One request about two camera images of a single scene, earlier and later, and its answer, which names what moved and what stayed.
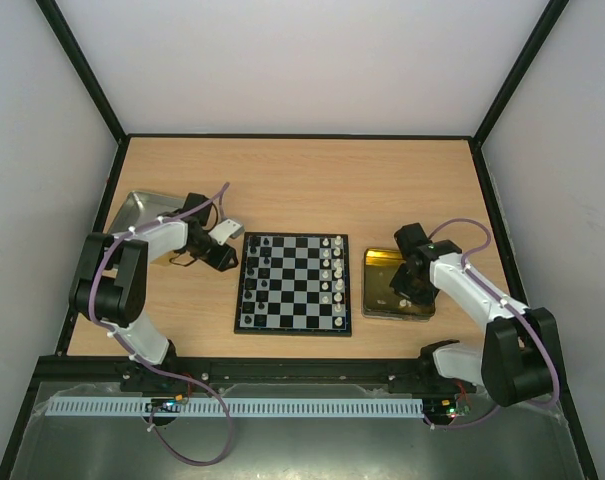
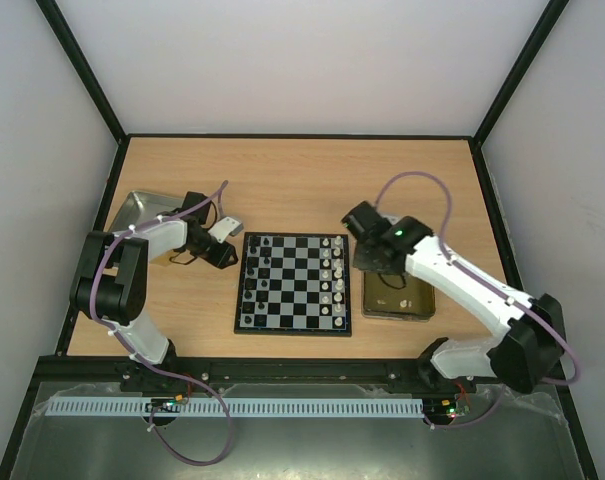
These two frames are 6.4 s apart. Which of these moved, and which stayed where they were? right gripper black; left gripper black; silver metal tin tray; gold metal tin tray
Moved: right gripper black
Stayed: silver metal tin tray; gold metal tin tray; left gripper black
